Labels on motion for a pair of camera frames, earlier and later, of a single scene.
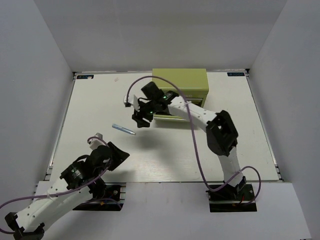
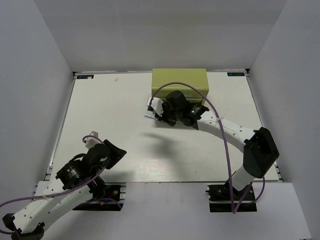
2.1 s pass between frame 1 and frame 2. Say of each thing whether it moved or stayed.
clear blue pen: moved
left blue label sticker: stayed
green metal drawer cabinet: stayed
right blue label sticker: stayed
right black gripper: moved
